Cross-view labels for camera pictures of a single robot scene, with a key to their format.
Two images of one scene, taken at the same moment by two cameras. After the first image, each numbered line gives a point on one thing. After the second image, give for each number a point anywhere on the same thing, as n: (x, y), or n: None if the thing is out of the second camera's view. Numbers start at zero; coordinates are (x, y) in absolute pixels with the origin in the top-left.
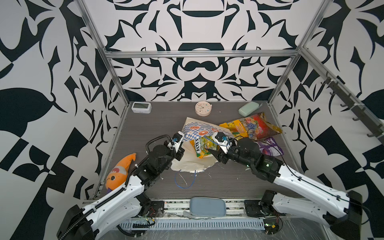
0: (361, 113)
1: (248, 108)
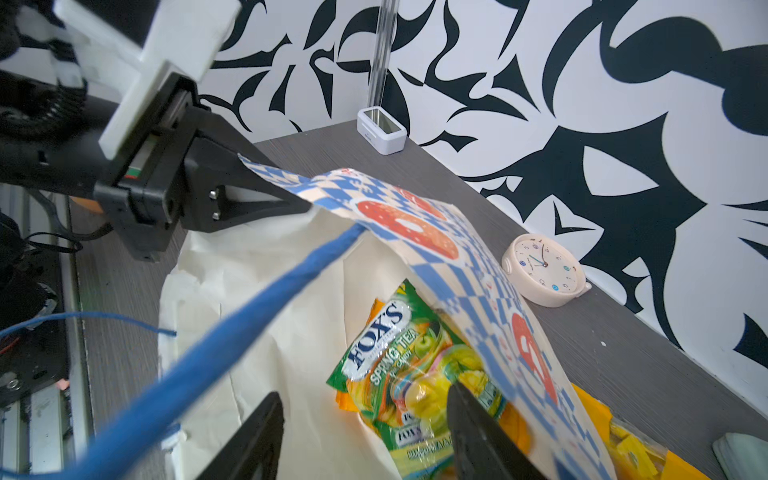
0: None
1: (743, 456)
